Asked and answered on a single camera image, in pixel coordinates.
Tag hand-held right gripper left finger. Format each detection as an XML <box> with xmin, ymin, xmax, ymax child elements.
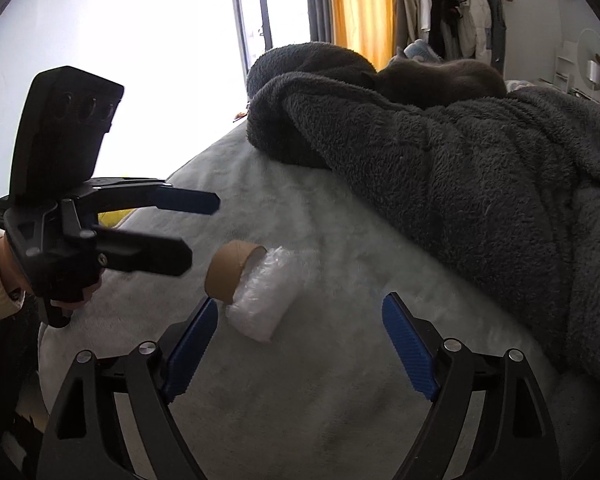
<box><xmin>36</xmin><ymin>296</ymin><xmax>220</xmax><ymax>480</ymax></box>

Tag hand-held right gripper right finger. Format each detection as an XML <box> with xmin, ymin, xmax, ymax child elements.
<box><xmin>381</xmin><ymin>291</ymin><xmax>563</xmax><ymax>480</ymax></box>

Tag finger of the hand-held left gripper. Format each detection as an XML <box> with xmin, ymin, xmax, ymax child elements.
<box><xmin>62</xmin><ymin>199</ymin><xmax>193</xmax><ymax>277</ymax></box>
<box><xmin>77</xmin><ymin>176</ymin><xmax>220</xmax><ymax>216</ymax></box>

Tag brown cardboard tube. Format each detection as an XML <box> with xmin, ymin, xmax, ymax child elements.
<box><xmin>204</xmin><ymin>240</ymin><xmax>268</xmax><ymax>306</ymax></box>

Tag bubble wrap roll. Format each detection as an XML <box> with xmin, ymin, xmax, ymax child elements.
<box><xmin>225</xmin><ymin>246</ymin><xmax>306</xmax><ymax>345</ymax></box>

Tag person's left hand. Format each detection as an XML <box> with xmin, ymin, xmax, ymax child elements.
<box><xmin>0</xmin><ymin>234</ymin><xmax>103</xmax><ymax>312</ymax></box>

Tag yellow bag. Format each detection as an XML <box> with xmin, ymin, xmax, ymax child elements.
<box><xmin>97</xmin><ymin>210</ymin><xmax>132</xmax><ymax>229</ymax></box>

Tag dark grey fleece blanket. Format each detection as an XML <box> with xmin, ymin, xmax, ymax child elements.
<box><xmin>246</xmin><ymin>41</ymin><xmax>600</xmax><ymax>391</ymax></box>

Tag person's dark clothing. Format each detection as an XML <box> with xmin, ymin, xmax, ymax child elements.
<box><xmin>0</xmin><ymin>305</ymin><xmax>45</xmax><ymax>480</ymax></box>

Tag window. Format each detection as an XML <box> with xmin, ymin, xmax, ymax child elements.
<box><xmin>227</xmin><ymin>0</ymin><xmax>312</xmax><ymax>87</ymax></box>

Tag grey curtain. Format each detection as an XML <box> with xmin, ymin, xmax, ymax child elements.
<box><xmin>305</xmin><ymin>0</ymin><xmax>334</xmax><ymax>46</ymax></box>

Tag orange curtain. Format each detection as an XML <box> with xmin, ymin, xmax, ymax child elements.
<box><xmin>327</xmin><ymin>0</ymin><xmax>396</xmax><ymax>73</ymax></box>

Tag grey cat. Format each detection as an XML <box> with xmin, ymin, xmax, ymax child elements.
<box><xmin>362</xmin><ymin>57</ymin><xmax>508</xmax><ymax>110</ymax></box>

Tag light blue plush pillow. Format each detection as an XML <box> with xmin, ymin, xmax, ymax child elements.
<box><xmin>404</xmin><ymin>40</ymin><xmax>441</xmax><ymax>63</ymax></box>

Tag beige hanging coat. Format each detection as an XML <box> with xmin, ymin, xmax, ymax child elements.
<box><xmin>397</xmin><ymin>0</ymin><xmax>431</xmax><ymax>57</ymax></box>

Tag white dressing table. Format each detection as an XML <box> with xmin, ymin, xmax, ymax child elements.
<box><xmin>536</xmin><ymin>77</ymin><xmax>600</xmax><ymax>105</ymax></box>

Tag black hanging garment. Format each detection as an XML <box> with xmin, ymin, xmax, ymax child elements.
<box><xmin>419</xmin><ymin>0</ymin><xmax>462</xmax><ymax>61</ymax></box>

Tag grey hanging pants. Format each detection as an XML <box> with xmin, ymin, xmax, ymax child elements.
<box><xmin>486</xmin><ymin>0</ymin><xmax>509</xmax><ymax>78</ymax></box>

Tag white shelf unit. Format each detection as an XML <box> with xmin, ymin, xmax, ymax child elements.
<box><xmin>555</xmin><ymin>42</ymin><xmax>581</xmax><ymax>82</ymax></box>

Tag white hanging jacket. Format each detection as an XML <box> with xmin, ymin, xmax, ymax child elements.
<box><xmin>445</xmin><ymin>0</ymin><xmax>493</xmax><ymax>63</ymax></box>

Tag round wall mirror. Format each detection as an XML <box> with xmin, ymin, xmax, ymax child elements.
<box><xmin>577</xmin><ymin>27</ymin><xmax>600</xmax><ymax>97</ymax></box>

